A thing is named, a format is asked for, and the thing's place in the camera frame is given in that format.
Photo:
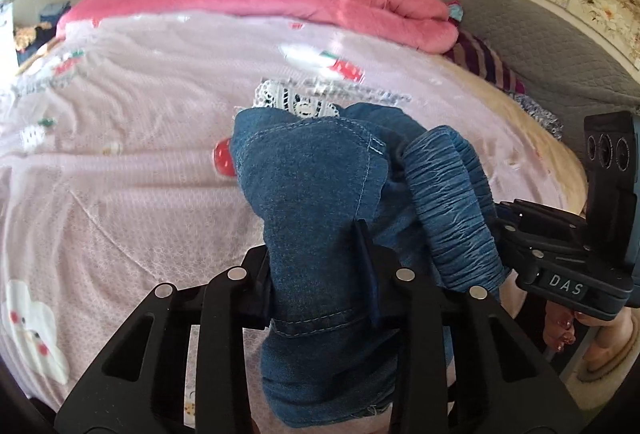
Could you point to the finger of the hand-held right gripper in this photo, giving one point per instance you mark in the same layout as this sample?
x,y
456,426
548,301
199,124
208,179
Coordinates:
x,y
525,244
545,218

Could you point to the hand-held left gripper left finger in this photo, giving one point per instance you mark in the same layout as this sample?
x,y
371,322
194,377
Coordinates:
x,y
252,296

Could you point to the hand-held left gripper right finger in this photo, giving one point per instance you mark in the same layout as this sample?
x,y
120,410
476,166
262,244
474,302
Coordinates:
x,y
385,289

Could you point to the blue denim pants white lace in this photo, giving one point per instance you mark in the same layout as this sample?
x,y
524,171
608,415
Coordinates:
x,y
310,194

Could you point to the person's right hand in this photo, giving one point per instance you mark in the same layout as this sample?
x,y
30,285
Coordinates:
x,y
562,329

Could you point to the beige plush blanket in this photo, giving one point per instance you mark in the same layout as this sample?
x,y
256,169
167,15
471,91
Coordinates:
x,y
530,163

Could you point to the blue floral cloth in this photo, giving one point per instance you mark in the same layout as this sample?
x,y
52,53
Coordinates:
x,y
540,113

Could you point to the pink strawberry print bed sheet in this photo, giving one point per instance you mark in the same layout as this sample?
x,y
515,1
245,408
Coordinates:
x,y
125,189

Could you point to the purple striped pillow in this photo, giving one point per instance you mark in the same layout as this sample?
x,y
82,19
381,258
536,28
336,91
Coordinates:
x,y
480,59

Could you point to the grey quilted headboard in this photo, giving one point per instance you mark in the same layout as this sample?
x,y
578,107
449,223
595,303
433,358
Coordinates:
x,y
525,28

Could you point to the small teal fabric item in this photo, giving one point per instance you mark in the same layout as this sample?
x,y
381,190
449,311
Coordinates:
x,y
456,11

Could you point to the brown patterned cloth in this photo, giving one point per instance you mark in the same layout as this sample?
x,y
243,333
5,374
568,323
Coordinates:
x,y
31,38

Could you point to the white desk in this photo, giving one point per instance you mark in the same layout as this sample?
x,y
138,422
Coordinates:
x,y
9,23

